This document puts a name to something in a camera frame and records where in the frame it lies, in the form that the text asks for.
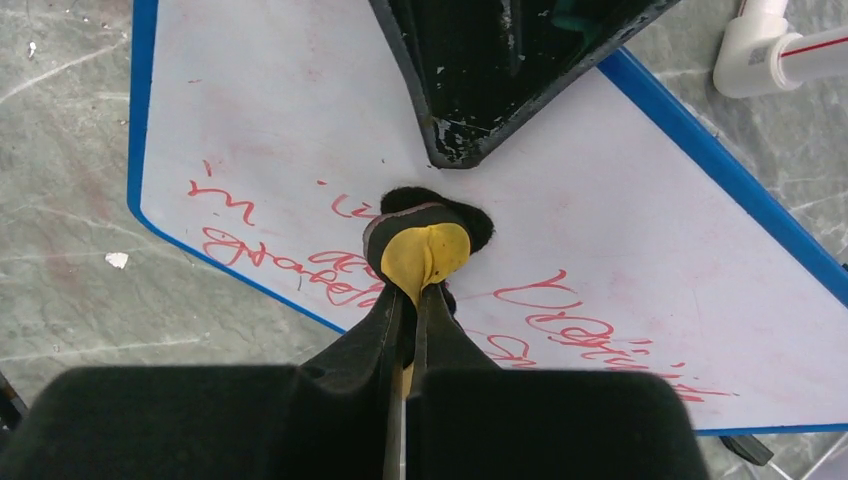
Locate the yellow black eraser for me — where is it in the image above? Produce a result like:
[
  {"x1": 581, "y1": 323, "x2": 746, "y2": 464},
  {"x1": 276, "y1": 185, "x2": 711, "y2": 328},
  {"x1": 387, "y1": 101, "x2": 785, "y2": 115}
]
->
[{"x1": 362, "y1": 186, "x2": 495, "y2": 306}]

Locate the white PVC pipe frame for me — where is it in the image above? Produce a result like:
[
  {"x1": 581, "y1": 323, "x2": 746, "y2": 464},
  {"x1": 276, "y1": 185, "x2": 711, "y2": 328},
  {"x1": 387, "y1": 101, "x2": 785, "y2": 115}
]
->
[{"x1": 712, "y1": 0, "x2": 847, "y2": 99}]

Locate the blue framed whiteboard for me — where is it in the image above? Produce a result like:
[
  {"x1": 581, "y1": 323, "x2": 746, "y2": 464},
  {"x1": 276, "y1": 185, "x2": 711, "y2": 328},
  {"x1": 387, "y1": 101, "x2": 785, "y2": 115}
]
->
[{"x1": 128, "y1": 1, "x2": 847, "y2": 435}]

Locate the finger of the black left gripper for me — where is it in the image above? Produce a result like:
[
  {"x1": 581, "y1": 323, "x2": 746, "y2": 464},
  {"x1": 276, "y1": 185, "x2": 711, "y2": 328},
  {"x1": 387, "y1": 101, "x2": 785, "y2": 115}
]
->
[{"x1": 370, "y1": 0, "x2": 677, "y2": 169}]

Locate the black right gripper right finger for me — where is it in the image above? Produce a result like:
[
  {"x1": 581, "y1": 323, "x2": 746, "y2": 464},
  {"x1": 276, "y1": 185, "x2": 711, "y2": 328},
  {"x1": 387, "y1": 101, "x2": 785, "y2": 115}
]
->
[{"x1": 405, "y1": 285, "x2": 708, "y2": 479}]

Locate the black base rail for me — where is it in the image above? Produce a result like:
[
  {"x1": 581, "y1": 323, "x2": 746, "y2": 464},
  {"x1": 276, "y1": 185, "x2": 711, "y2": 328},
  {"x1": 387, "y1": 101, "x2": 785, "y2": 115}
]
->
[{"x1": 0, "y1": 373, "x2": 29, "y2": 430}]

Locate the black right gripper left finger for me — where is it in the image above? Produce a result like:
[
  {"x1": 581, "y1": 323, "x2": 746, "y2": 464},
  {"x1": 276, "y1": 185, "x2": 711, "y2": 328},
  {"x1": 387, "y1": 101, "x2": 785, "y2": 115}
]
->
[{"x1": 1, "y1": 287, "x2": 405, "y2": 479}]

